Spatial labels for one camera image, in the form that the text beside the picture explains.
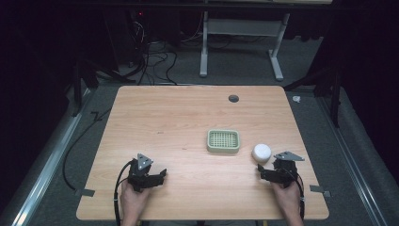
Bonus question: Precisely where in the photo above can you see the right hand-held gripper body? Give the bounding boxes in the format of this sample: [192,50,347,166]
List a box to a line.
[268,151,306,189]

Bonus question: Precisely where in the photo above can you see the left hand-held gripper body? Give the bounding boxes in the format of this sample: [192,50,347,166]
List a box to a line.
[126,153,160,193]

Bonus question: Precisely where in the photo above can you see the person's left hand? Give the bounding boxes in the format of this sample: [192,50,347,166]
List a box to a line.
[120,180,152,218]

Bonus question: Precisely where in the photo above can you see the person's right hand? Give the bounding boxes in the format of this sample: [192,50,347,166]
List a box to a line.
[270,181,303,218]

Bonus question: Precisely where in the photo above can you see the white round soap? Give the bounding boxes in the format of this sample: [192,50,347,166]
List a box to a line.
[251,143,273,165]

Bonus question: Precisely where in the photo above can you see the grey tape strip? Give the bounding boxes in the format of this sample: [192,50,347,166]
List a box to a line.
[74,187,96,198]
[309,185,332,199]

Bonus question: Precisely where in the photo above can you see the green soap dish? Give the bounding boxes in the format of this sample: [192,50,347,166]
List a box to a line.
[206,128,242,155]

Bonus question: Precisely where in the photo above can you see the black metal stand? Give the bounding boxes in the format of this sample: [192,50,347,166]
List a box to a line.
[282,60,343,129]
[71,57,136,118]

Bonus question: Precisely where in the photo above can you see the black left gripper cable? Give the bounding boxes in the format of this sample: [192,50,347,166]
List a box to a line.
[113,159,136,226]

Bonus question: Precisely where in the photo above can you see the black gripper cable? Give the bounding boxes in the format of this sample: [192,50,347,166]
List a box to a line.
[113,159,136,226]
[281,168,306,220]

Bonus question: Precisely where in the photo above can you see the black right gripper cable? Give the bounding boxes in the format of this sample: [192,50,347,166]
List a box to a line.
[281,168,306,220]

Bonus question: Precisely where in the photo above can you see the silver floor rail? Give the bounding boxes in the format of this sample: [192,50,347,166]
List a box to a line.
[315,93,391,226]
[0,88,97,226]

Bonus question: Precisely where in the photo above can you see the black floor cable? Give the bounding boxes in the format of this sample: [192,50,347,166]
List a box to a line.
[61,107,113,192]

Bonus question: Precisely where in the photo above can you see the tangle of black cables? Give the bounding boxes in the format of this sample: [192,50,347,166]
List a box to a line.
[130,12,179,87]

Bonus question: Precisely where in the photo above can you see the white metal desk frame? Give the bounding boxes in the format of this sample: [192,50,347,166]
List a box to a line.
[199,10,292,83]

